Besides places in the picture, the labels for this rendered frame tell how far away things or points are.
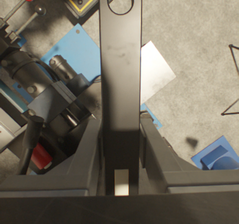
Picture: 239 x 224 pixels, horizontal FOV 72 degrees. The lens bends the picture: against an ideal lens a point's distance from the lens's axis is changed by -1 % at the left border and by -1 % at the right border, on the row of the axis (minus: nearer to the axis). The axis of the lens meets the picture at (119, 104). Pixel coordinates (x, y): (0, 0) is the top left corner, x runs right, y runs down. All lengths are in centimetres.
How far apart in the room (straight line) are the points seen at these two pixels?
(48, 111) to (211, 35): 162
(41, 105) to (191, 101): 150
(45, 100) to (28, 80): 10
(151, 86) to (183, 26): 64
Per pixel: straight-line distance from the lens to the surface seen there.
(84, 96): 67
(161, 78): 156
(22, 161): 39
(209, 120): 203
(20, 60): 74
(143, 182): 37
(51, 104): 68
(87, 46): 154
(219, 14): 195
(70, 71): 116
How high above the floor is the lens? 164
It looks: 75 degrees down
